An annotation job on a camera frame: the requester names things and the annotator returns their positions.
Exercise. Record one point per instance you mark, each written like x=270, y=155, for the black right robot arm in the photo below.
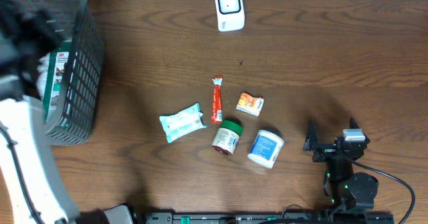
x=351, y=192

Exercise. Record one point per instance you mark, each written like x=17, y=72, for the red stick sachet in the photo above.
x=216, y=114

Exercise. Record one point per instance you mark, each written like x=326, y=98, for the grey plastic mesh basket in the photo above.
x=73, y=119

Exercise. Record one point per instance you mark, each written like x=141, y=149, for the white barcode scanner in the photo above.
x=230, y=15

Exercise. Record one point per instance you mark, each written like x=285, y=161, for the teal white wipes packet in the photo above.
x=182, y=123

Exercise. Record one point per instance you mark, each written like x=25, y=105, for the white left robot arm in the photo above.
x=32, y=178

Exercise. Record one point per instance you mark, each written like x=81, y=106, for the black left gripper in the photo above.
x=44, y=19

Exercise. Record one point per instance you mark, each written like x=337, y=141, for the green white 3M box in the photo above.
x=49, y=82

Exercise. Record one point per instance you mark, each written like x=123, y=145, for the orange white small packet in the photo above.
x=250, y=104

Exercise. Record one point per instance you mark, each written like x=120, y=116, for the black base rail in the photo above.
x=250, y=218

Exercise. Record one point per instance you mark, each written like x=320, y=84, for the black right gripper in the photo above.
x=325, y=150

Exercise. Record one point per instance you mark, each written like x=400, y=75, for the white blue label tub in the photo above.
x=266, y=148

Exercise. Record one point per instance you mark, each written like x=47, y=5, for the green lid white jar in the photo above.
x=227, y=137

